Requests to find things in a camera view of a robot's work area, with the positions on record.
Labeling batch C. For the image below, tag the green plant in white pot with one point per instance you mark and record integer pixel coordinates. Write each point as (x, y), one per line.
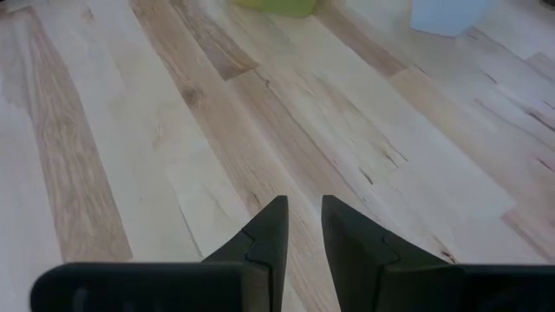
(451, 15)

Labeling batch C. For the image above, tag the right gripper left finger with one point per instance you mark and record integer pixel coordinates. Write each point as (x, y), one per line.
(260, 260)

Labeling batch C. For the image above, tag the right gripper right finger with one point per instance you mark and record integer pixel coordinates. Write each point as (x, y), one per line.
(355, 260)

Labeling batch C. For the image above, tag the yellow translucent plastic bin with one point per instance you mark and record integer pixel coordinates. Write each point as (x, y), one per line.
(282, 6)

